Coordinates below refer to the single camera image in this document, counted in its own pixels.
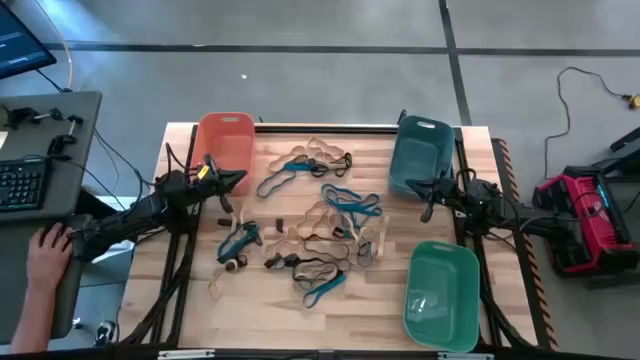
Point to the computer monitor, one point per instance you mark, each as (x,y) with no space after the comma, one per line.
(20,45)

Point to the beige masking tape roll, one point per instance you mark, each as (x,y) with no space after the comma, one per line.
(278,161)

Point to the small black rubber band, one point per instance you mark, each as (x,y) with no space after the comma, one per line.
(292,259)
(272,261)
(225,222)
(279,225)
(338,232)

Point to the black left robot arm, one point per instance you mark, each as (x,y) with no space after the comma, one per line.
(130,215)

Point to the grey rubber band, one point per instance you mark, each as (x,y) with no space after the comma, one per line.
(367,260)

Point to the person's forearm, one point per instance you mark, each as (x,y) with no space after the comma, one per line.
(32,320)

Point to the black floor equipment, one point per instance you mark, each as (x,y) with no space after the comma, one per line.
(627,142)

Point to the dark teal plastic basket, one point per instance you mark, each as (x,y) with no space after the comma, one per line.
(420,155)

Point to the person's hand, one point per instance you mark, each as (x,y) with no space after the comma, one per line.
(47,260)

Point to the wide tan rubber band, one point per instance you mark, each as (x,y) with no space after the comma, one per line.
(320,141)
(280,247)
(382,240)
(312,212)

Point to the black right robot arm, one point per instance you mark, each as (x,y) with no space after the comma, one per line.
(500,210)

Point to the red black equipment case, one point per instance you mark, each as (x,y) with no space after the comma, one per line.
(580,220)

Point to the person's shoe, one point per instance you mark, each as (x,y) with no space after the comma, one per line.
(105,332)

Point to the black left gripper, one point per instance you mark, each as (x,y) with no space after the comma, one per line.
(205,185)

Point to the thin tan rubber band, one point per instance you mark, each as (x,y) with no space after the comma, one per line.
(240,215)
(215,285)

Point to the green plastic basket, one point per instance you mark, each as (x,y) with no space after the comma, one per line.
(440,280)

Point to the white paper sheet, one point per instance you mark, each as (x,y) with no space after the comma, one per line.
(117,250)

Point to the silver rail bracket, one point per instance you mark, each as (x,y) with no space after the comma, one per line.
(465,356)
(185,354)

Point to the black keyboard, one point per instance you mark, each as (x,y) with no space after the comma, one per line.
(22,185)

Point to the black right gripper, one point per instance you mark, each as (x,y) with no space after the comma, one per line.
(445,190)

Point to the orange plastic basket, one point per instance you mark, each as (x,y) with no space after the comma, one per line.
(227,145)

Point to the black table rail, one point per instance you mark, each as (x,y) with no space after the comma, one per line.
(320,354)
(325,129)

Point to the grey desk panel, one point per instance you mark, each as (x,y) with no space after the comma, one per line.
(75,150)
(15,310)

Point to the black clamp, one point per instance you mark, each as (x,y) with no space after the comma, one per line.
(20,116)
(60,144)

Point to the hazard striped strip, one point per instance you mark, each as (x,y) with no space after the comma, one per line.
(530,260)

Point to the yellow plug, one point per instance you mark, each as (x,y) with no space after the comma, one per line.
(634,101)

